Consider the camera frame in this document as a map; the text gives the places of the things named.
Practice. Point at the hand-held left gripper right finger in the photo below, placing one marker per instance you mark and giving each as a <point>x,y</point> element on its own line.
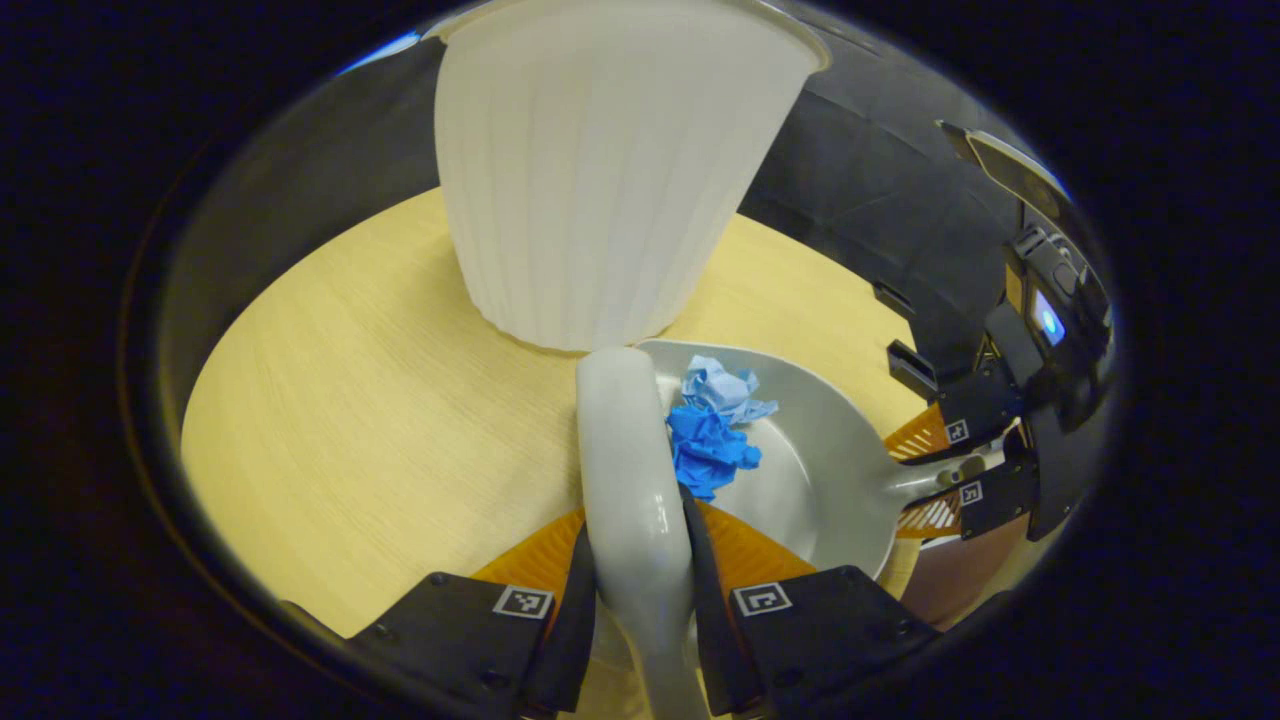
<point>712,640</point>

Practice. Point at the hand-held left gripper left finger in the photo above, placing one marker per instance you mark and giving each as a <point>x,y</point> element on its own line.
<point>575,640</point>

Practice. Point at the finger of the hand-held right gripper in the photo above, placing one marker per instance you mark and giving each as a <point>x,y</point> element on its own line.
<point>975,415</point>
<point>1000,495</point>

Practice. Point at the white plastic dustpan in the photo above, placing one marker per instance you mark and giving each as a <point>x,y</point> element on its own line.
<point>820,470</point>

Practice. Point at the small white broom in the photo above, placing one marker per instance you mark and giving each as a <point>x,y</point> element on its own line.
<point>630,480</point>

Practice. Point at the dark blue paper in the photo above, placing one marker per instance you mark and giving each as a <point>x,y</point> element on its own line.
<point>705,450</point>

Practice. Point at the light blue paper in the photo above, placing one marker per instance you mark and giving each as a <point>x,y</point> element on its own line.
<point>725,388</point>

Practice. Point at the white plastic garbage bin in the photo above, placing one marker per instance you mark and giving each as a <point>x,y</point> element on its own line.
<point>600,170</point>

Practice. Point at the wooden desktop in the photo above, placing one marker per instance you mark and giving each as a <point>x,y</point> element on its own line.
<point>350,400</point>

